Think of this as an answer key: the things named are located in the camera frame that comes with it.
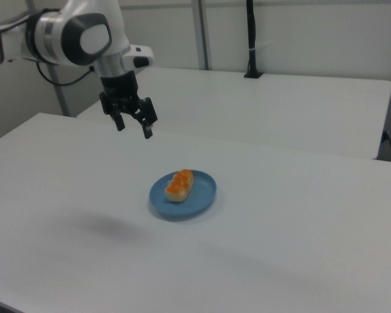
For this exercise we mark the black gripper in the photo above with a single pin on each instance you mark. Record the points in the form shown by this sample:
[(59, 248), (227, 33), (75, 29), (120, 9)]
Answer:
[(119, 89)]

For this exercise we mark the orange topped bread roll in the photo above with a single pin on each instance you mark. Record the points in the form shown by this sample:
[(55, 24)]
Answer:
[(180, 185)]

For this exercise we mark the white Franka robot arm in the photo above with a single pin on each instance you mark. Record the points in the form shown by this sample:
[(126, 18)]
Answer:
[(68, 36)]

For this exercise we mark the blue oval plate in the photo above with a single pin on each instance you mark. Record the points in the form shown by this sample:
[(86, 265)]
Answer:
[(195, 202)]

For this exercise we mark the white adjacent table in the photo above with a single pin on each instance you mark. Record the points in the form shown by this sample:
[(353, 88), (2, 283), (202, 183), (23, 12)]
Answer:
[(264, 111)]

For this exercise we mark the grey partition frame post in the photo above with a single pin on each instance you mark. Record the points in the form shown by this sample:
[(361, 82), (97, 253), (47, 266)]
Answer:
[(202, 32)]

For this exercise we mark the black camera stand pole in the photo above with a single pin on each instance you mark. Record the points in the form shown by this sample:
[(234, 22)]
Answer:
[(251, 39)]

